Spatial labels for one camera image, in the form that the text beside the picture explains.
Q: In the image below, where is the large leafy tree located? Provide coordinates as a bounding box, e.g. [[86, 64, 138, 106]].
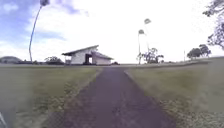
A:
[[202, 0, 224, 51]]

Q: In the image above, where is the dark asphalt path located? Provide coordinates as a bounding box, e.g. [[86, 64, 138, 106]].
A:
[[49, 66, 178, 128]]

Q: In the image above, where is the clump of dark trees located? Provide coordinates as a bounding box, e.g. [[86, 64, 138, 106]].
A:
[[186, 43, 212, 60]]

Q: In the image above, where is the grass verge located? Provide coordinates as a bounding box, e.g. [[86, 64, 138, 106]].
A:
[[0, 63, 104, 128]]

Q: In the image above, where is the low rounded tree clump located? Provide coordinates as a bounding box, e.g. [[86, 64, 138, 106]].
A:
[[0, 55, 24, 65]]

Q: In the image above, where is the dark bush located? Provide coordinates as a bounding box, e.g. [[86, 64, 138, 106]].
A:
[[44, 55, 65, 66]]

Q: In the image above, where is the white building with dark roof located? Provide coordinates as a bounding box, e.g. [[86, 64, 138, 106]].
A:
[[61, 44, 115, 66]]

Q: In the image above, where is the grass field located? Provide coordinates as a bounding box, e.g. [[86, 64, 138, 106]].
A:
[[123, 57, 224, 128]]

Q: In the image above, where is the bushy dark tree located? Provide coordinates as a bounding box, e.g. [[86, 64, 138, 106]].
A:
[[137, 47, 165, 65]]

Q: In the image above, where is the tall leaning palm tree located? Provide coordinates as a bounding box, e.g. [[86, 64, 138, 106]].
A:
[[28, 0, 51, 64]]

